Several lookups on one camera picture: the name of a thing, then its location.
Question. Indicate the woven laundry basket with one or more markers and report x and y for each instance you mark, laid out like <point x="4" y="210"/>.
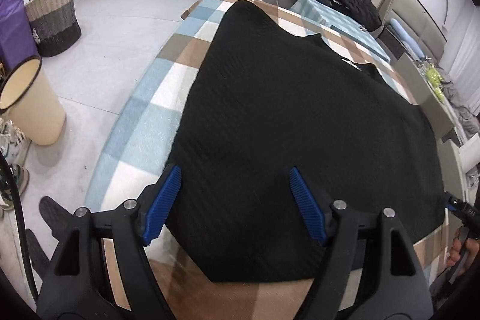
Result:
<point x="52" y="20"/>

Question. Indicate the purple bag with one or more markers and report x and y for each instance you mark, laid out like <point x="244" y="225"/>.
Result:
<point x="15" y="27"/>

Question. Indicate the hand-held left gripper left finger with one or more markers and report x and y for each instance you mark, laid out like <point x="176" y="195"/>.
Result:
<point x="163" y="203"/>

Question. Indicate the pile of sneakers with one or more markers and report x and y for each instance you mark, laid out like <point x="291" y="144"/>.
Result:
<point x="11" y="155"/>

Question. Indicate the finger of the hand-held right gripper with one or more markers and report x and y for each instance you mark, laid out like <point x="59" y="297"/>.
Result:
<point x="454" y="205"/>

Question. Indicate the green toy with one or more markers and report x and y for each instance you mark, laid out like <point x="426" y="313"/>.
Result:
<point x="433" y="75"/>

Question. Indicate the teal checked cloth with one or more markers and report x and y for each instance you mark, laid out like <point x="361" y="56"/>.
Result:
<point x="337" y="22"/>

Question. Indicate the black knit sweater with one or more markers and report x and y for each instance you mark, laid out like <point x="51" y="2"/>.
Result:
<point x="292" y="117"/>

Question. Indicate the cream trash bin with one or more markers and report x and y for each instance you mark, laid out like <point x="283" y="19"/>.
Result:
<point x="33" y="110"/>

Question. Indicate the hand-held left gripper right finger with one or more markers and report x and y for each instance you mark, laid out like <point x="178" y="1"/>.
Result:
<point x="307" y="207"/>

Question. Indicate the plaid blanket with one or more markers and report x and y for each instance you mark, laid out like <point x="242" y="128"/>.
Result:
<point x="150" y="125"/>

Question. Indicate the person's right hand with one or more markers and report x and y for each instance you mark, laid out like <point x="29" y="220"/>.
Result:
<point x="454" y="248"/>

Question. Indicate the cardboard box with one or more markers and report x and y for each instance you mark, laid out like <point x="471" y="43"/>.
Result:
<point x="420" y="95"/>

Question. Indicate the light blue pillow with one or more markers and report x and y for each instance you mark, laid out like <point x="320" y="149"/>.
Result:
<point x="407" y="37"/>

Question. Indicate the grey crumpled clothes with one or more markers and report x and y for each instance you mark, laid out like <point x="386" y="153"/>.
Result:
<point x="459" y="110"/>

